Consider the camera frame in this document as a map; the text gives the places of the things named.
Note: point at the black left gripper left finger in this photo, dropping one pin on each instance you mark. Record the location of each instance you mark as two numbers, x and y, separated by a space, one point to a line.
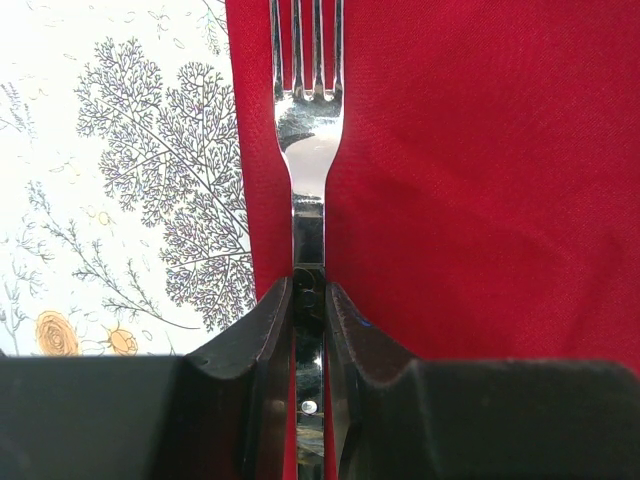
219 412

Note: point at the silver fork black handle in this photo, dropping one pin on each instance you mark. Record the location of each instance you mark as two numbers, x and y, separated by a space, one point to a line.
309 119

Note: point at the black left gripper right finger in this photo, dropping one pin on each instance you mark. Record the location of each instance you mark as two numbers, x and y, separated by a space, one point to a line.
397 416

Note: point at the floral tablecloth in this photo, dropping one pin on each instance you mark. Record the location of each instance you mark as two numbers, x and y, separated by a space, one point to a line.
124 228

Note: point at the red cloth napkin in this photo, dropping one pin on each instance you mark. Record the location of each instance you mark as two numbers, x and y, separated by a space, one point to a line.
484 202

